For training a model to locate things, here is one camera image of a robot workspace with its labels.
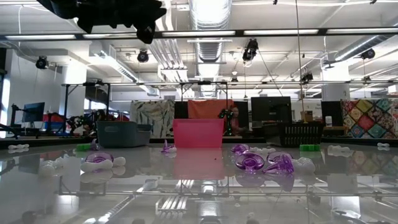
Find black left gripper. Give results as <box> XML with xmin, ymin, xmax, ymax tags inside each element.
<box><xmin>76</xmin><ymin>0</ymin><xmax>167</xmax><ymax>34</ymax></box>

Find white ceiling pipes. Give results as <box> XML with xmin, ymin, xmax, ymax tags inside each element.
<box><xmin>149</xmin><ymin>39</ymin><xmax>190</xmax><ymax>83</ymax></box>

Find leaf print cloth panel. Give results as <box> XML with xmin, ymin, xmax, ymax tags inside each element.
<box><xmin>129</xmin><ymin>100</ymin><xmax>175</xmax><ymax>139</ymax></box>

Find orange cloth panel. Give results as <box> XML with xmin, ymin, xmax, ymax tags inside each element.
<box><xmin>187</xmin><ymin>99</ymin><xmax>234</xmax><ymax>119</ymax></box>

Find grey-blue plastic bin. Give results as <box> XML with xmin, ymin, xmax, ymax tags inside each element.
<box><xmin>95</xmin><ymin>120</ymin><xmax>152</xmax><ymax>148</ymax></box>

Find black beam with light strips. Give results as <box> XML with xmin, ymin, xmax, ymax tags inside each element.
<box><xmin>0</xmin><ymin>27</ymin><xmax>398</xmax><ymax>40</ymax></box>

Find pink plastic bin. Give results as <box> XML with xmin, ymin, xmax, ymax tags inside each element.
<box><xmin>172</xmin><ymin>118</ymin><xmax>225</xmax><ymax>149</ymax></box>

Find person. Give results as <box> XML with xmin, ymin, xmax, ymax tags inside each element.
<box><xmin>228</xmin><ymin>106</ymin><xmax>246</xmax><ymax>136</ymax></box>

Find large black computer monitor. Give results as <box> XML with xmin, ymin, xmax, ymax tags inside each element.
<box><xmin>250</xmin><ymin>96</ymin><xmax>293</xmax><ymax>123</ymax></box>

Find brown cardboard box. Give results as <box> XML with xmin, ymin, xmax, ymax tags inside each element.
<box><xmin>300</xmin><ymin>110</ymin><xmax>314</xmax><ymax>123</ymax></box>

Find white glossy table mat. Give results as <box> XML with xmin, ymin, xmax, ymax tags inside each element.
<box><xmin>0</xmin><ymin>142</ymin><xmax>398</xmax><ymax>224</ymax></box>

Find colourful patchwork quilt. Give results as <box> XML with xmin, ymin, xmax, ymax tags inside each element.
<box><xmin>340</xmin><ymin>98</ymin><xmax>398</xmax><ymax>139</ymax></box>

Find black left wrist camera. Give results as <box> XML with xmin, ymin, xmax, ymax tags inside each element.
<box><xmin>136</xmin><ymin>22</ymin><xmax>156</xmax><ymax>45</ymax></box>

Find white rectangular ceiling duct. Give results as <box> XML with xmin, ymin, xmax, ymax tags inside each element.
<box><xmin>90</xmin><ymin>43</ymin><xmax>161</xmax><ymax>97</ymax></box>

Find black background rig frame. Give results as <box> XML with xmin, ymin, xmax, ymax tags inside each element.
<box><xmin>60</xmin><ymin>81</ymin><xmax>231</xmax><ymax>138</ymax></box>

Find thin hanging cable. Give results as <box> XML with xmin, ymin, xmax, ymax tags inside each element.
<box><xmin>294</xmin><ymin>0</ymin><xmax>305</xmax><ymax>124</ymax></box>

